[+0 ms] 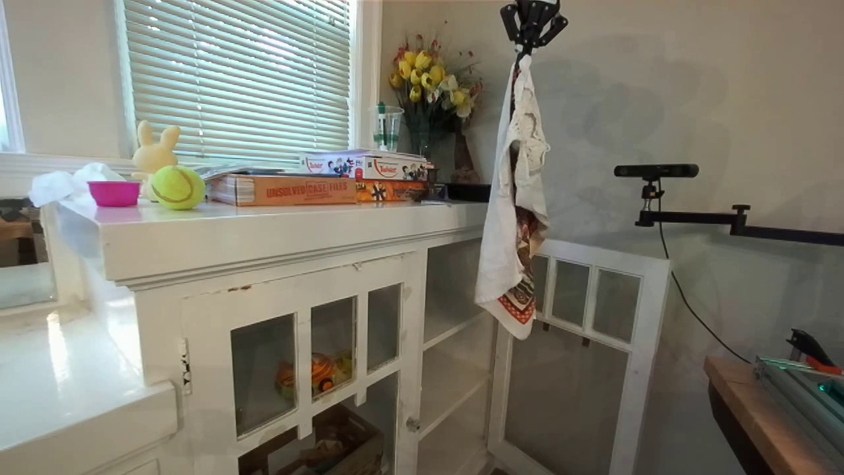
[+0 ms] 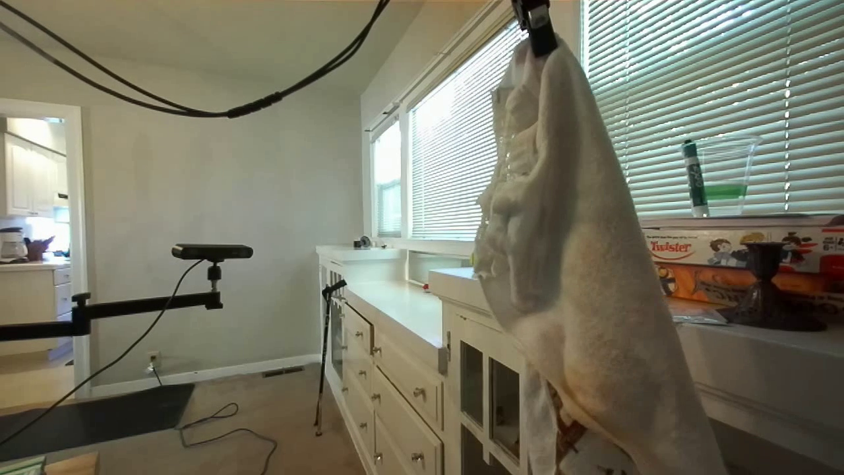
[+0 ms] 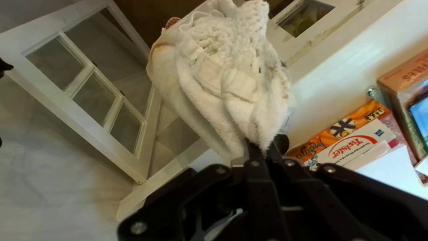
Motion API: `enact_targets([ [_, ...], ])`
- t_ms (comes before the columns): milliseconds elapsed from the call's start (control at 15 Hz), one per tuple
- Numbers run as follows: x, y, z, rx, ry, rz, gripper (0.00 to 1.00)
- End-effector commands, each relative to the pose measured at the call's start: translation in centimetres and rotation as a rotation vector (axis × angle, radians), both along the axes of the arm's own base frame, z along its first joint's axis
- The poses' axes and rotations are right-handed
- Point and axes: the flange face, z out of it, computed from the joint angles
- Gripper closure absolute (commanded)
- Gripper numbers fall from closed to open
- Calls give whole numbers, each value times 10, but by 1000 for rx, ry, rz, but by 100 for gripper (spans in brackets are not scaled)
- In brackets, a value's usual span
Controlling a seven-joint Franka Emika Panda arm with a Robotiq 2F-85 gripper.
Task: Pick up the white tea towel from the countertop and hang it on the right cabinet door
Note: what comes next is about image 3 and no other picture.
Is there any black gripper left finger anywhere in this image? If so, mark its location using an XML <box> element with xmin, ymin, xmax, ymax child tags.
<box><xmin>116</xmin><ymin>138</ymin><xmax>291</xmax><ymax>241</ymax></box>

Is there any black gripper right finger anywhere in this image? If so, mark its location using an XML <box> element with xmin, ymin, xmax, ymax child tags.
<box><xmin>266</xmin><ymin>134</ymin><xmax>428</xmax><ymax>241</ymax></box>

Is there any white paper sheet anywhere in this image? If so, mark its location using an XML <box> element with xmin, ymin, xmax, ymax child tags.
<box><xmin>354</xmin><ymin>143</ymin><xmax>428</xmax><ymax>201</ymax></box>

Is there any brown Unsolved Case Files box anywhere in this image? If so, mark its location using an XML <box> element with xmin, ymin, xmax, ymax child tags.
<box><xmin>376</xmin><ymin>48</ymin><xmax>428</xmax><ymax>163</ymax></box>

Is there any white open glass cabinet door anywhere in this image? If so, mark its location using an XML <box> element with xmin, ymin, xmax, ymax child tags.
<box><xmin>0</xmin><ymin>0</ymin><xmax>163</xmax><ymax>185</ymax></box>

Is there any white tea towel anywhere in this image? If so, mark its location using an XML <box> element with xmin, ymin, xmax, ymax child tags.
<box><xmin>145</xmin><ymin>0</ymin><xmax>294</xmax><ymax>161</ymax></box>

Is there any small silver metal ring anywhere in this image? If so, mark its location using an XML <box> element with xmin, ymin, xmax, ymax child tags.
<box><xmin>365</xmin><ymin>86</ymin><xmax>381</xmax><ymax>103</ymax></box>

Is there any orange board game box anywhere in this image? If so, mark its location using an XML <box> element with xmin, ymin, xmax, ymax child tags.
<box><xmin>285</xmin><ymin>99</ymin><xmax>394</xmax><ymax>165</ymax></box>

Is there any white closed glass cabinet door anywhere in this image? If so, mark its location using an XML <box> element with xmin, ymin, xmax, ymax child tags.
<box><xmin>266</xmin><ymin>0</ymin><xmax>402</xmax><ymax>66</ymax></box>

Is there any white wooden cabinet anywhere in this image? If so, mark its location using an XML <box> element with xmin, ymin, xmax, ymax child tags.
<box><xmin>115</xmin><ymin>0</ymin><xmax>428</xmax><ymax>224</ymax></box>

